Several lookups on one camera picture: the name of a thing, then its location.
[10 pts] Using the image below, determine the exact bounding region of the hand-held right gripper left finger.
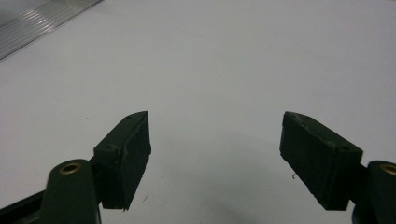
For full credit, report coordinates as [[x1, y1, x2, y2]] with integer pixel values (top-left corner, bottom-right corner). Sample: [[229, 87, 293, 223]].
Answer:
[[92, 110, 153, 212]]

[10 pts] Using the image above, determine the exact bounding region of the white table cover sheet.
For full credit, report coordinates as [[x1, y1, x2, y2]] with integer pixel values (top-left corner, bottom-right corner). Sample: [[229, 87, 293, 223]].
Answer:
[[0, 0, 396, 224]]

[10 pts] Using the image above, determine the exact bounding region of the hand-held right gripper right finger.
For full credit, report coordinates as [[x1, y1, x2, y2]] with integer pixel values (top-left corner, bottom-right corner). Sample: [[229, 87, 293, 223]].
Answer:
[[278, 110, 364, 212]]

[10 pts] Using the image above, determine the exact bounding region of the clear plastic storage tray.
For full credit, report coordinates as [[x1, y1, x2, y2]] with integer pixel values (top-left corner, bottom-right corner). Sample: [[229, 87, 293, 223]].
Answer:
[[0, 0, 105, 62]]

